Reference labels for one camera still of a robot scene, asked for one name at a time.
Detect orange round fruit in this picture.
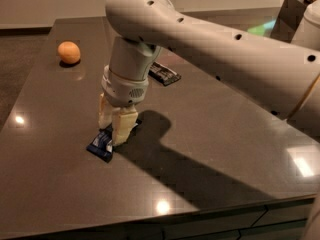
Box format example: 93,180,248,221
57,41,81,64

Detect dark grey box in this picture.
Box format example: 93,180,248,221
270,0,309,43

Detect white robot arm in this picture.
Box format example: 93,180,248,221
99,0,320,145

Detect blue rxbar blueberry wrapper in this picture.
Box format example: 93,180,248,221
86,118,143,163

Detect black snack bar wrapper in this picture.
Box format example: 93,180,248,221
149,62,181,86

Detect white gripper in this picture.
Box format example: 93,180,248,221
98,66,149,146

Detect grey cabinet drawers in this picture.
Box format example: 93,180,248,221
2,195,319,240

